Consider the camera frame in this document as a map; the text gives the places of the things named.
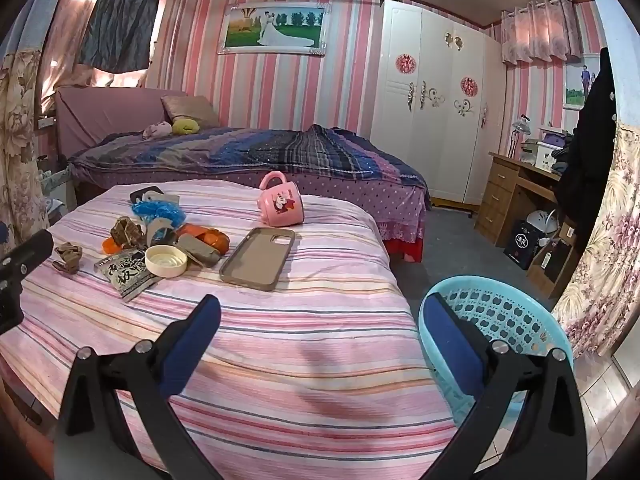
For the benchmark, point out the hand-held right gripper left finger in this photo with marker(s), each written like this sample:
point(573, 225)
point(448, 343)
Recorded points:
point(192, 340)

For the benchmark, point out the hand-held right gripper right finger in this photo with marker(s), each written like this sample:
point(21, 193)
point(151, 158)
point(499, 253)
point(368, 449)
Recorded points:
point(450, 345)

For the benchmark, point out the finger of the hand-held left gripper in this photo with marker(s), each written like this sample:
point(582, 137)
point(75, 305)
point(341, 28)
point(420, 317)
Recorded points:
point(27, 255)

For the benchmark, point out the brown paper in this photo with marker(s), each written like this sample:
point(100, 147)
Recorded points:
point(67, 257)
point(125, 232)

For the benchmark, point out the blue plastic basket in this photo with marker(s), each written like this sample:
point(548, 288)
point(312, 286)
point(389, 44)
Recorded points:
point(505, 310)

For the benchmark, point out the white plastic lid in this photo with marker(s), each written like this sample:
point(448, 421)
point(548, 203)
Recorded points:
point(165, 262)

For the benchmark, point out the black and white snack wrapper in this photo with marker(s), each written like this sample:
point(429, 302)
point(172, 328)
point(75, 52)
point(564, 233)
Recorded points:
point(122, 275)

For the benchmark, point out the orange plastic wrapper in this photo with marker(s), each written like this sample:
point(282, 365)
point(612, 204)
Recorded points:
point(215, 240)

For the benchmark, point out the blue plastic bag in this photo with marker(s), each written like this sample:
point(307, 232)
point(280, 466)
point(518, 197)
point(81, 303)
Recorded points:
point(160, 210)

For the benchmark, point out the tan phone case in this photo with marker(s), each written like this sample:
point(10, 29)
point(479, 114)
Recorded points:
point(255, 260)

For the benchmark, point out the black printed box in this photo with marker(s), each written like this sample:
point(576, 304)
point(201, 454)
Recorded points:
point(520, 247)

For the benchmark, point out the floral beige curtain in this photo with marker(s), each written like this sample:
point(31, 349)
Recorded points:
point(20, 135)

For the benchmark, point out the black phone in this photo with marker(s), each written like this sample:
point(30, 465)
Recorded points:
point(145, 194)

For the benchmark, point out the black flat box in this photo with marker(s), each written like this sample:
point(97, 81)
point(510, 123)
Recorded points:
point(557, 260)

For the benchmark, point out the white round appliance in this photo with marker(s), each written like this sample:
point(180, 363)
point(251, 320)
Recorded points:
point(540, 220)

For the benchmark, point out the purple headboard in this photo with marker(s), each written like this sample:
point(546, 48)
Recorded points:
point(100, 115)

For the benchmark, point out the pink cartoon mug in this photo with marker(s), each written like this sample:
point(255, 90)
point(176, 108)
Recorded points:
point(282, 207)

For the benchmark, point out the wooden desk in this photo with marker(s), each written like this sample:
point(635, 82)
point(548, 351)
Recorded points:
point(500, 185)

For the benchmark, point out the pink plush toy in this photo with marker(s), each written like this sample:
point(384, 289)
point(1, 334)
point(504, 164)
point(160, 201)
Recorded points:
point(157, 131)

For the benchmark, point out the white wardrobe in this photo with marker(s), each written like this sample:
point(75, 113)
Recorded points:
point(430, 160)

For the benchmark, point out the floral door curtain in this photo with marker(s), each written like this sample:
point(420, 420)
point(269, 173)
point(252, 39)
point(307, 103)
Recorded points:
point(605, 240)

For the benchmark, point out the yellow plush toy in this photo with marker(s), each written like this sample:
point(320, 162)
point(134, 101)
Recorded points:
point(185, 126)

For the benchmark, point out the white storage box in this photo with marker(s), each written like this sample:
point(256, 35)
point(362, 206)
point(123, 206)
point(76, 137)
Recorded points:
point(542, 155)

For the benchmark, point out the brown pillow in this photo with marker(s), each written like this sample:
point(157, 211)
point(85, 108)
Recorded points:
point(192, 110)

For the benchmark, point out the black hanging coat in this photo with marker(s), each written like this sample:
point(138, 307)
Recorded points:
point(585, 160)

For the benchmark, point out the desk lamp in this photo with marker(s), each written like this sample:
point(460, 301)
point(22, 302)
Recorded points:
point(520, 125)

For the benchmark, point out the pink sheer window curtain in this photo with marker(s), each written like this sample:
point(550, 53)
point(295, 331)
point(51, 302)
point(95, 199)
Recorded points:
point(65, 25)

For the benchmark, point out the purple box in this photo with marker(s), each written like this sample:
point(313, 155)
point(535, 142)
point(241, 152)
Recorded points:
point(555, 136)

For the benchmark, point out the dark window curtain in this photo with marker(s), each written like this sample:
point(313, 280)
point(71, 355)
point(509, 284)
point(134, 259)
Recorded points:
point(120, 20)

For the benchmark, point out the red round paper decoration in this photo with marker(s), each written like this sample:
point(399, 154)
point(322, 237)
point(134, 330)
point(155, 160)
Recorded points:
point(469, 86)
point(406, 63)

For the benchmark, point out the pink valance curtain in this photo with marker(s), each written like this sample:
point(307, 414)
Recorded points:
point(540, 35)

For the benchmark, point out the white wall socket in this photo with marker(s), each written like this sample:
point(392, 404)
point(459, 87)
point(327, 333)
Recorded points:
point(46, 121)

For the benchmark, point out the small framed wall photo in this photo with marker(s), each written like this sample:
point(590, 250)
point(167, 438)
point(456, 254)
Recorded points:
point(577, 85)

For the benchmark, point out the large framed wall picture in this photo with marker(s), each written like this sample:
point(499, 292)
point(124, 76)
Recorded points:
point(250, 30)

